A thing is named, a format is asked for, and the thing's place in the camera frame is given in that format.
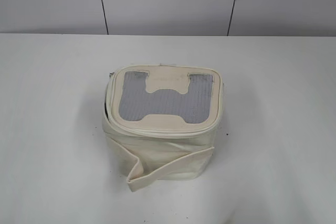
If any cream fabric zipper bag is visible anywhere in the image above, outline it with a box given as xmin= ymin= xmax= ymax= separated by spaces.
xmin=102 ymin=65 xmax=224 ymax=191

